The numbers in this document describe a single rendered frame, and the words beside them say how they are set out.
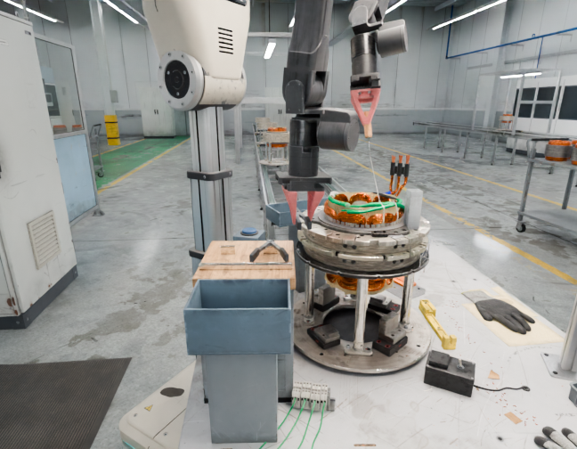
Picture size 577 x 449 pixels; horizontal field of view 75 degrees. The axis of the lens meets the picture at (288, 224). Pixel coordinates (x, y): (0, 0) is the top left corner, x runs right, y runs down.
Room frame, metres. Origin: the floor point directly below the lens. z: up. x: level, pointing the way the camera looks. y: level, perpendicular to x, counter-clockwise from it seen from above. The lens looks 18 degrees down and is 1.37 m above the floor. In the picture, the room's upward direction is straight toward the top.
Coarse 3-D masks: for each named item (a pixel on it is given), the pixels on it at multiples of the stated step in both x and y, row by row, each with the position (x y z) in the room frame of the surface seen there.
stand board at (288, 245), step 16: (208, 256) 0.73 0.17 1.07; (224, 256) 0.73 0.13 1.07; (240, 256) 0.73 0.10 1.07; (272, 256) 0.73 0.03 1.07; (288, 256) 0.73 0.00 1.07; (208, 272) 0.65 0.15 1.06; (224, 272) 0.65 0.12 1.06; (240, 272) 0.65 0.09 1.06; (256, 272) 0.65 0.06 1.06; (272, 272) 0.65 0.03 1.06; (288, 272) 0.65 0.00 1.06
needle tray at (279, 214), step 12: (276, 204) 1.16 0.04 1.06; (300, 204) 1.20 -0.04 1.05; (276, 216) 1.07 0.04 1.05; (288, 216) 1.07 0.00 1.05; (288, 228) 1.17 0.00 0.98; (288, 240) 1.17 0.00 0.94; (300, 264) 1.10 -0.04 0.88; (300, 276) 1.10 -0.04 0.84; (324, 276) 1.14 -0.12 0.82; (300, 288) 1.10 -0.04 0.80
